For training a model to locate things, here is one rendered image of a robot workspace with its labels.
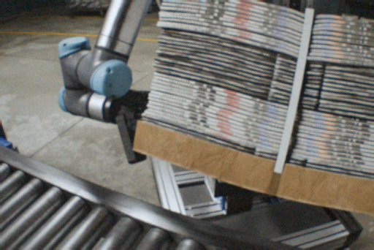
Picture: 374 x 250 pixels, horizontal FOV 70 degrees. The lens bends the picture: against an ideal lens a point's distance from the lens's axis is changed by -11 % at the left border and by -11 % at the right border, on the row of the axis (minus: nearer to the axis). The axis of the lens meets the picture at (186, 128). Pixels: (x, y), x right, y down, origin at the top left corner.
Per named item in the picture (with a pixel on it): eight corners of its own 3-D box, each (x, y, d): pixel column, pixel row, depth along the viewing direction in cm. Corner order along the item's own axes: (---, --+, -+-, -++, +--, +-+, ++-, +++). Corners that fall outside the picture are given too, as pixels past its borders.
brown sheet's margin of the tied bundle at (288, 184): (294, 151, 61) (298, 131, 60) (295, 200, 34) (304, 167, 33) (266, 145, 63) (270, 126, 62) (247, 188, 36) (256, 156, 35)
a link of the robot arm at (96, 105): (87, 122, 67) (108, 118, 74) (102, 126, 65) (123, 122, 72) (90, 89, 65) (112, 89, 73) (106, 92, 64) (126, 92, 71)
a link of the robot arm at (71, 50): (104, 40, 61) (109, 87, 67) (80, 33, 68) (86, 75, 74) (71, 48, 56) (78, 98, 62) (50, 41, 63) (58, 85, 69)
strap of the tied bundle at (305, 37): (281, 151, 62) (303, 44, 57) (273, 202, 35) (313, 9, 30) (277, 150, 62) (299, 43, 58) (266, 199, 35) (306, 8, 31)
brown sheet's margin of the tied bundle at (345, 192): (368, 164, 56) (372, 145, 55) (420, 223, 29) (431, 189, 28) (296, 152, 61) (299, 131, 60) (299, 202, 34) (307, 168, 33)
